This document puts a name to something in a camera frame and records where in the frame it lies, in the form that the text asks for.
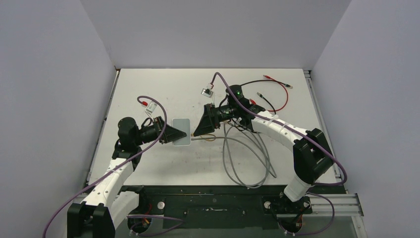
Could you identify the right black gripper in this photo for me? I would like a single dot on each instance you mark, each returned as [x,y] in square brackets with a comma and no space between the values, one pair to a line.
[209,122]

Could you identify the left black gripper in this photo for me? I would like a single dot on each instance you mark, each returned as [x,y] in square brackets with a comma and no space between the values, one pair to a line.
[170,134]

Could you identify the grey network switch box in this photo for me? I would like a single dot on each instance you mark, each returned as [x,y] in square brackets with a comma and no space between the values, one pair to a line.
[183,125]

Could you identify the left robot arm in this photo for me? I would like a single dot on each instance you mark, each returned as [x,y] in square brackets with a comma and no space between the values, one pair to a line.
[111,184]

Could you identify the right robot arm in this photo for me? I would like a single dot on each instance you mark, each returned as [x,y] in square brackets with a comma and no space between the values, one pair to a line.
[309,147]

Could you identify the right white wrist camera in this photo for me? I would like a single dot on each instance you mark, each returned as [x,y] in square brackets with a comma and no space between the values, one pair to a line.
[207,91]

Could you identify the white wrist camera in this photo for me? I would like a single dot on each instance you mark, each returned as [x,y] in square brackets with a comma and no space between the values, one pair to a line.
[207,91]
[149,107]

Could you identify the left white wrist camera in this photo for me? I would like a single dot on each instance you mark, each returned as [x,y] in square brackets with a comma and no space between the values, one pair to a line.
[149,107]

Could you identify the aluminium left side rail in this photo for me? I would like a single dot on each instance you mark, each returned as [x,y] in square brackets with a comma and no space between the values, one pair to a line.
[103,122]

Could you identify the aluminium rail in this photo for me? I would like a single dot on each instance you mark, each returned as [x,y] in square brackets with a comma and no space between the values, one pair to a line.
[339,205]
[103,122]
[307,75]

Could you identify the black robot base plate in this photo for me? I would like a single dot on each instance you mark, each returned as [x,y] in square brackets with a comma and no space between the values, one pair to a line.
[152,211]

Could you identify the aluminium right side rail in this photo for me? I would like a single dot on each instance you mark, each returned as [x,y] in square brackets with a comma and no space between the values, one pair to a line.
[307,75]

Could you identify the aluminium front rail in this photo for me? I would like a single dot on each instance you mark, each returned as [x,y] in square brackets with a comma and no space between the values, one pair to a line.
[339,205]

